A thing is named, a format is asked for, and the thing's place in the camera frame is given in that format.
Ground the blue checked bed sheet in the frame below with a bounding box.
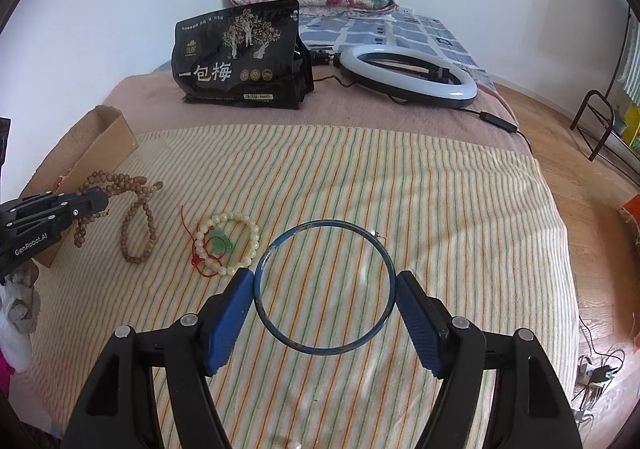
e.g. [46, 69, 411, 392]
[150, 6, 496, 90]

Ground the black ring light cable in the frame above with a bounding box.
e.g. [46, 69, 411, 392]
[312, 72, 533, 152]

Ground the white power strip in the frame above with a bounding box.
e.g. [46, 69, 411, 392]
[575, 354, 626, 395]

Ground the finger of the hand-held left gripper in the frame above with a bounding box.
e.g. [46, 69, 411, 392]
[47, 202, 108, 230]
[52, 189, 110, 210]

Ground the thin blue bangle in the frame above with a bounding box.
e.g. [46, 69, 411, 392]
[252, 220, 397, 356]

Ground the white bead bracelet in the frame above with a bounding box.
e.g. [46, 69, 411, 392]
[192, 212, 261, 276]

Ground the black snack bag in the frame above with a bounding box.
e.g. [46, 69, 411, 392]
[171, 0, 315, 111]

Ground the brown blanket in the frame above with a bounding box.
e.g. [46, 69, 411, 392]
[10, 73, 536, 449]

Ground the black metal rack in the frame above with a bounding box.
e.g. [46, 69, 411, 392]
[570, 4, 640, 175]

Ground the long wooden bead necklace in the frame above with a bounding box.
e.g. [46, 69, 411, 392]
[72, 172, 151, 248]

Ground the white ring light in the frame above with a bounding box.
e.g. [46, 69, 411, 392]
[305, 45, 478, 110]

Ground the cardboard box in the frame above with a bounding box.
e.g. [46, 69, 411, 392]
[20, 104, 138, 270]

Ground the green pendant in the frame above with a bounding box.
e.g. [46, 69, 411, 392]
[180, 206, 235, 278]

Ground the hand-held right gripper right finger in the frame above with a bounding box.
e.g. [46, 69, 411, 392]
[395, 270, 583, 449]

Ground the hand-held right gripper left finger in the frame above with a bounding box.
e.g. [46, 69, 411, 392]
[60, 268, 256, 449]

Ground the striped blanket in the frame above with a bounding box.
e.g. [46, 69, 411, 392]
[30, 124, 581, 449]

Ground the white plastic bag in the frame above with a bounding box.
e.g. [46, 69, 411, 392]
[0, 269, 42, 372]

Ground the dark object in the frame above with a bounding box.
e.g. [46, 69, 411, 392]
[0, 118, 12, 166]

